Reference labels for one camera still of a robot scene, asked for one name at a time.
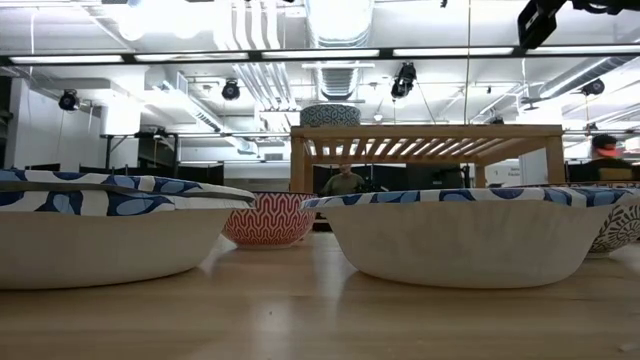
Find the black white floral ceramic bowl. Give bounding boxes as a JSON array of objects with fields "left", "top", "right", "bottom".
[{"left": 587, "top": 185, "right": 640, "bottom": 259}]

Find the red wave patterned ceramic bowl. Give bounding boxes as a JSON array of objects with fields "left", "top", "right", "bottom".
[{"left": 222, "top": 191, "right": 318, "bottom": 250}]

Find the wooden slatted shelf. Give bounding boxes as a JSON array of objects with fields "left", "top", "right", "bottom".
[{"left": 289, "top": 124, "right": 567, "bottom": 194}]

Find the black ceiling spotlight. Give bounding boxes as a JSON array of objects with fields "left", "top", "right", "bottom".
[
  {"left": 390, "top": 61, "right": 418, "bottom": 100},
  {"left": 58, "top": 89, "right": 82, "bottom": 112},
  {"left": 580, "top": 78, "right": 607, "bottom": 98},
  {"left": 221, "top": 78, "right": 242, "bottom": 102}
]

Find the thin vertical metal rod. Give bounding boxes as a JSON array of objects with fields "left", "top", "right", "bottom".
[{"left": 464, "top": 0, "right": 473, "bottom": 126}]

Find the person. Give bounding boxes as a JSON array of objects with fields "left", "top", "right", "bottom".
[
  {"left": 585, "top": 133, "right": 637, "bottom": 182},
  {"left": 319, "top": 163, "right": 367, "bottom": 197}
]

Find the teal star patterned ceramic bowl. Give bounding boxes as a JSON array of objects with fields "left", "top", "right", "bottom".
[{"left": 299, "top": 103, "right": 362, "bottom": 128}]

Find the silver ceiling air duct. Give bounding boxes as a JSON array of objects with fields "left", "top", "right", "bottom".
[{"left": 304, "top": 0, "right": 375, "bottom": 102}]

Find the overhead light bar frame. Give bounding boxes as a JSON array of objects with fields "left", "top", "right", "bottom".
[{"left": 0, "top": 45, "right": 640, "bottom": 66}]

